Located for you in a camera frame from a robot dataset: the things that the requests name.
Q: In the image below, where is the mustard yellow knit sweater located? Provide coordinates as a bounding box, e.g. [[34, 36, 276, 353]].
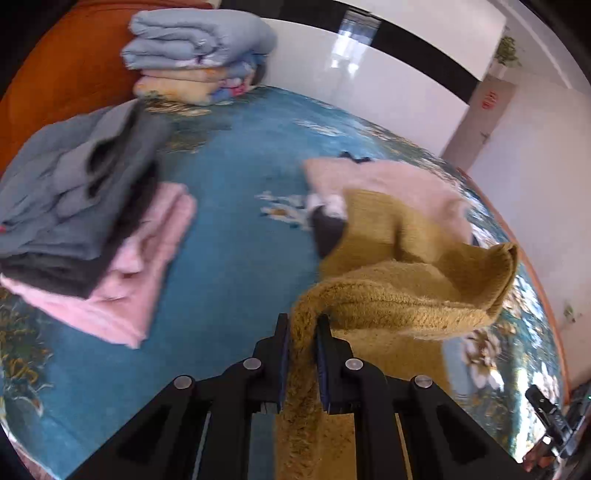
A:
[[276, 190, 519, 479]]

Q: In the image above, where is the hand in black glove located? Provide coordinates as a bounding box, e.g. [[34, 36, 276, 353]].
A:
[[522, 441, 556, 472]]

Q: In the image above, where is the folded pink fleece garment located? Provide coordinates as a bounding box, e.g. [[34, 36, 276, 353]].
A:
[[1, 182, 197, 349]]

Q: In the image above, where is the teal floral bed blanket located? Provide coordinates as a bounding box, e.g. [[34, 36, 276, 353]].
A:
[[0, 85, 569, 480]]

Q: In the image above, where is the folded dark charcoal garment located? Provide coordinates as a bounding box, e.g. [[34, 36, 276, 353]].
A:
[[1, 162, 158, 299]]

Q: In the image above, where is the dark navy garment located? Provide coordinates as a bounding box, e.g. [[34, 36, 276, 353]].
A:
[[310, 206, 348, 259]]

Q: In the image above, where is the folded grey garment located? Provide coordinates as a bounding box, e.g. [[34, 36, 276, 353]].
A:
[[1, 100, 171, 260]]

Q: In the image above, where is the pale pink fluffy garment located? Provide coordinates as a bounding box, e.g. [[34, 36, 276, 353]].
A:
[[304, 157, 472, 243]]

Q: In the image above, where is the pinkish room door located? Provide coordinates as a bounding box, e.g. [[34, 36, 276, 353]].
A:
[[441, 75, 517, 171]]

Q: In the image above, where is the folded yellow patterned blanket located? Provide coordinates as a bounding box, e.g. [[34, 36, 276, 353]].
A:
[[132, 57, 267, 108]]

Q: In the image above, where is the green potted plant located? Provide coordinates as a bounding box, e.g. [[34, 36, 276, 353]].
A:
[[494, 35, 521, 68]]

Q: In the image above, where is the white black glossy wardrobe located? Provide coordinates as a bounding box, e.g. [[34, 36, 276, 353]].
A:
[[218, 1, 506, 155]]

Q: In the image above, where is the orange wooden headboard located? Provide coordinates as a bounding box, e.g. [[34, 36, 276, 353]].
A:
[[1, 1, 212, 170]]

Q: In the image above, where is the folded light blue quilt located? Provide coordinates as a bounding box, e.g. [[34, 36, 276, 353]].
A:
[[121, 8, 277, 70]]

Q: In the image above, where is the wall power socket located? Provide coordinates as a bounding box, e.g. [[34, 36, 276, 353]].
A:
[[563, 303, 582, 323]]

